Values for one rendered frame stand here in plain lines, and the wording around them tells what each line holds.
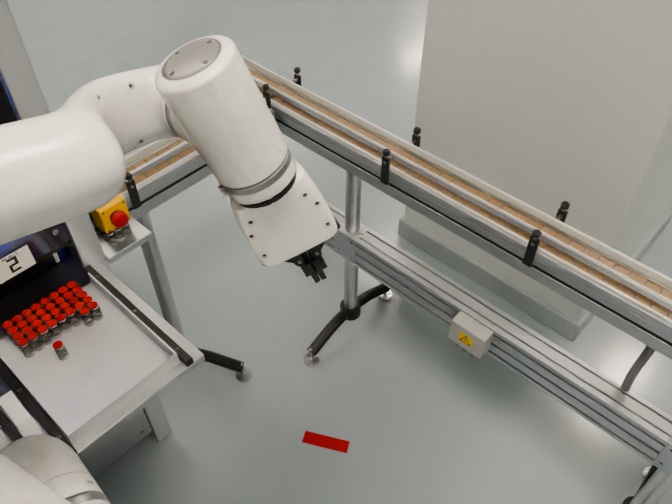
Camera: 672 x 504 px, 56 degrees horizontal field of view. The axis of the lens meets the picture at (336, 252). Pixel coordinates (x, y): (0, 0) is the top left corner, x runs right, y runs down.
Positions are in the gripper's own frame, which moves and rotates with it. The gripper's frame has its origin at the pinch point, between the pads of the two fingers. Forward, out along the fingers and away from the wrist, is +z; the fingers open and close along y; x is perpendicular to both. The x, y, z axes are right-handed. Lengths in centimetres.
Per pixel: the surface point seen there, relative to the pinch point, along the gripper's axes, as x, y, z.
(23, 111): 65, -40, -7
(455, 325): 49, 22, 102
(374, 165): 80, 21, 58
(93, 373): 37, -56, 38
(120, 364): 37, -51, 40
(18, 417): 30, -69, 32
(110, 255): 71, -50, 38
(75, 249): 67, -53, 29
